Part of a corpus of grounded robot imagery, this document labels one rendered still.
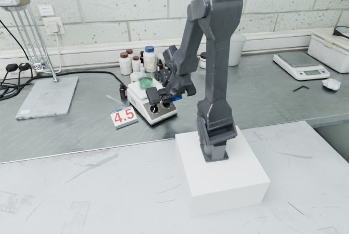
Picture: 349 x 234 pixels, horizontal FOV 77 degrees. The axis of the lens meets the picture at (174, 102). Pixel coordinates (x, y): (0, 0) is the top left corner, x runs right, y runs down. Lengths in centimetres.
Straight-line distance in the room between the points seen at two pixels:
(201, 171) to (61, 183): 42
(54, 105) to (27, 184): 38
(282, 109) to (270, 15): 68
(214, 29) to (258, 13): 105
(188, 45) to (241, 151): 32
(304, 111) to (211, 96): 62
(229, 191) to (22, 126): 79
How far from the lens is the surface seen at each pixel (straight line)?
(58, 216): 70
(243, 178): 59
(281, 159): 81
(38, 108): 107
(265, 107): 101
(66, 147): 85
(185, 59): 61
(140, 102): 86
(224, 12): 44
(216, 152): 58
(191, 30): 54
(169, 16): 129
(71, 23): 131
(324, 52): 153
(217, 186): 56
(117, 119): 87
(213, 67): 47
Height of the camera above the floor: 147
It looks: 37 degrees down
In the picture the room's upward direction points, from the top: straight up
